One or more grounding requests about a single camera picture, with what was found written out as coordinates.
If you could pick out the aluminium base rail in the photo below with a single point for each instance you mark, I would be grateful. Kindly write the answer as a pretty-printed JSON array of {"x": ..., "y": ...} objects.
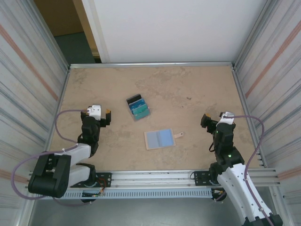
[{"x": 152, "y": 176}]

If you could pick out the aluminium frame post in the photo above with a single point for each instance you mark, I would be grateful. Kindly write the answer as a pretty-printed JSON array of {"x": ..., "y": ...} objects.
[
  {"x": 49, "y": 35},
  {"x": 250, "y": 35}
]

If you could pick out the light blue credit card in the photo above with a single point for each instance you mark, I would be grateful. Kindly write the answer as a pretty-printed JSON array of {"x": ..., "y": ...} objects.
[{"x": 141, "y": 107}]

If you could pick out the aluminium table edge bar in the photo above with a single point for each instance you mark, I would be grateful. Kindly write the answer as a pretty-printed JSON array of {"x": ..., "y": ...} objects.
[{"x": 150, "y": 64}]

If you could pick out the clear acrylic card stand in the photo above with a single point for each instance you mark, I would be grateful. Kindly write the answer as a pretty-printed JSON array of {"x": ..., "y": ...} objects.
[{"x": 141, "y": 119}]

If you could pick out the black credit card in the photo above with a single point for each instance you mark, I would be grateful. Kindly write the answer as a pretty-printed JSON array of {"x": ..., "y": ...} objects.
[{"x": 135, "y": 98}]

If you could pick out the small green circuit board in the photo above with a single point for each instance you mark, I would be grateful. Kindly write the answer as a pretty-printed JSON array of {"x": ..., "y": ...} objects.
[{"x": 92, "y": 194}]

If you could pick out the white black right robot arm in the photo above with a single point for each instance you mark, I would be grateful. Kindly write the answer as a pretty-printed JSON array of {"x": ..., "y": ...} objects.
[{"x": 240, "y": 188}]

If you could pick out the beige leather card holder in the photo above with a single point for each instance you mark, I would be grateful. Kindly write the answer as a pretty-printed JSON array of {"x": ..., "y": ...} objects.
[{"x": 167, "y": 139}]

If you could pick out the tan wooden door edge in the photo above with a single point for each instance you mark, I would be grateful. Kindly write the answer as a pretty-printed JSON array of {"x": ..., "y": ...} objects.
[{"x": 84, "y": 23}]

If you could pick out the aluminium table side bar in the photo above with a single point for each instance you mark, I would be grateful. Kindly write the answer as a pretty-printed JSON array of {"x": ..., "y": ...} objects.
[
  {"x": 63, "y": 94},
  {"x": 240, "y": 94}
]

